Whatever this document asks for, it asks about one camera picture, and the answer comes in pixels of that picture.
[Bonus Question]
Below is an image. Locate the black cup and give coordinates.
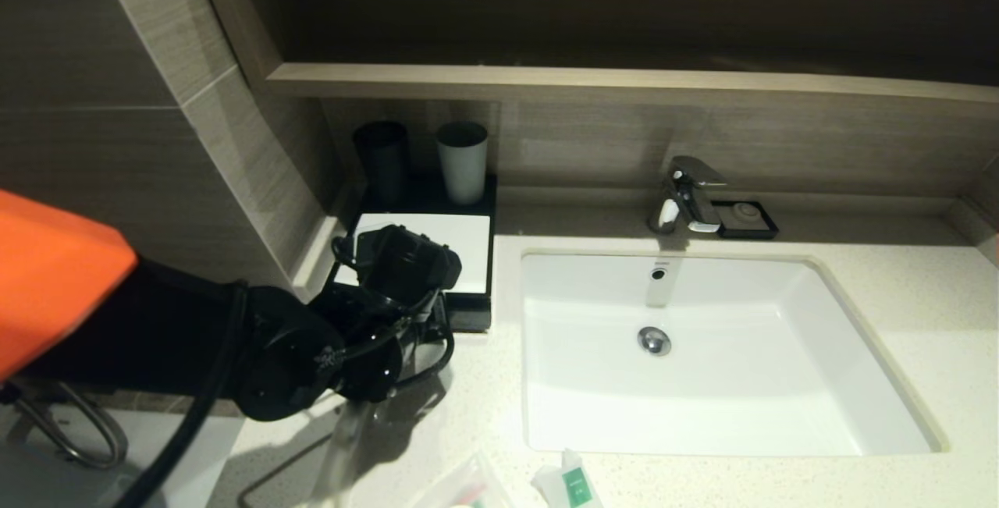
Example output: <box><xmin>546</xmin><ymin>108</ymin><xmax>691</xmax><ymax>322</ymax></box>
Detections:
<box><xmin>353</xmin><ymin>121</ymin><xmax>411</xmax><ymax>211</ymax></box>

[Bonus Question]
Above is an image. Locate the toothbrush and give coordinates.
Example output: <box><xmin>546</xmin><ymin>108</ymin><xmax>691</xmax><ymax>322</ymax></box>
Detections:
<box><xmin>311</xmin><ymin>403</ymin><xmax>377</xmax><ymax>508</ymax></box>

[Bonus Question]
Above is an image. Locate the black box with white lid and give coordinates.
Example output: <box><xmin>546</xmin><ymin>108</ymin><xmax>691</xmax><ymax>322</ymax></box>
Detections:
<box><xmin>332</xmin><ymin>172</ymin><xmax>498</xmax><ymax>314</ymax></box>

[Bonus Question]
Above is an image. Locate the grey cup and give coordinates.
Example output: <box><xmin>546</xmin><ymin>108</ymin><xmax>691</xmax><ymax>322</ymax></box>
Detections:
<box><xmin>436</xmin><ymin>121</ymin><xmax>489</xmax><ymax>206</ymax></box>

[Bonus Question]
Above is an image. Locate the clear plastic packet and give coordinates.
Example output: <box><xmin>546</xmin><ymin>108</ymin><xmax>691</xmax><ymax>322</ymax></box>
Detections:
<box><xmin>412</xmin><ymin>452</ymin><xmax>517</xmax><ymax>508</ymax></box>

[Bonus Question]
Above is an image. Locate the chrome drain stopper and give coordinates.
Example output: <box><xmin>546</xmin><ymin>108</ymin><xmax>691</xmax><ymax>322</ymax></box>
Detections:
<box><xmin>637</xmin><ymin>325</ymin><xmax>672</xmax><ymax>357</ymax></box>

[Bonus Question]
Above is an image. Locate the chrome faucet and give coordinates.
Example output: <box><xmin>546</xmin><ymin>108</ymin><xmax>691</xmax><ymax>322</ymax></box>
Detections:
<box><xmin>646</xmin><ymin>155</ymin><xmax>729</xmax><ymax>236</ymax></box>

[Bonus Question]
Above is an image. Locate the black soap dish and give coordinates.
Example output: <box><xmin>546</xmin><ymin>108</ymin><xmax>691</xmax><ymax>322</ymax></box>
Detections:
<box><xmin>709</xmin><ymin>200</ymin><xmax>780</xmax><ymax>240</ymax></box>

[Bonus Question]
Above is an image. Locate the white sink basin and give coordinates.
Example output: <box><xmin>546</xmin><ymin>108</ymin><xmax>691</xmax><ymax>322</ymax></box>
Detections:
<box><xmin>518</xmin><ymin>250</ymin><xmax>948</xmax><ymax>459</ymax></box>

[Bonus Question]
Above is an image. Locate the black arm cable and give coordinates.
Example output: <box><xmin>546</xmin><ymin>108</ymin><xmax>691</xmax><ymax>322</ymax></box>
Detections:
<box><xmin>113</xmin><ymin>282</ymin><xmax>252</xmax><ymax>508</ymax></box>

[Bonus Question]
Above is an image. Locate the wooden wall shelf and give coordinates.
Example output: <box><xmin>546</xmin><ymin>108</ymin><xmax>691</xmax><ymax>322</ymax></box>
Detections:
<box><xmin>264</xmin><ymin>62</ymin><xmax>999</xmax><ymax>107</ymax></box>

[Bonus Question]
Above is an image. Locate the metal shower hose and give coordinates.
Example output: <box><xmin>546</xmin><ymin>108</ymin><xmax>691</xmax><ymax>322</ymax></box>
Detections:
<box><xmin>12</xmin><ymin>379</ymin><xmax>130</xmax><ymax>470</ymax></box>

